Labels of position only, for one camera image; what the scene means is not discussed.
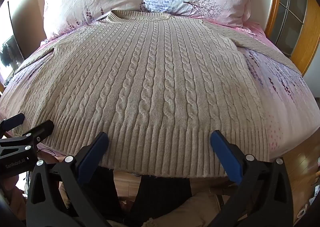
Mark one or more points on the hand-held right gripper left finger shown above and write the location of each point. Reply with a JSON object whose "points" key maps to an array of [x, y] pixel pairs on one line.
{"points": [[92, 157]]}

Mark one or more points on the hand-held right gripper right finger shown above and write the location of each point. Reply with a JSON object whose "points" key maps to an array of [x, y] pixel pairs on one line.
{"points": [[225, 157]]}

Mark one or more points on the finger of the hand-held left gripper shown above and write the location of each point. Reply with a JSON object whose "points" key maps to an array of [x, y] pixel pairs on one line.
{"points": [[12, 122], [37, 133]]}

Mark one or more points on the wooden wardrobe with glass panes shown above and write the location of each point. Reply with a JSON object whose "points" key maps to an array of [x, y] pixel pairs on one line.
{"points": [[295, 17]]}

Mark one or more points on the pink floral bed sheet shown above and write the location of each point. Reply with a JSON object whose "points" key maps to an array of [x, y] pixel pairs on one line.
{"points": [[275, 92]]}

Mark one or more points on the person's dark trousers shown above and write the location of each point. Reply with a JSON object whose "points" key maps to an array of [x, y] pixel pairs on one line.
{"points": [[160, 197]]}

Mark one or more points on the dark screen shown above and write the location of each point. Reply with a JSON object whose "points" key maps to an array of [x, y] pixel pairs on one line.
{"points": [[10, 49]]}

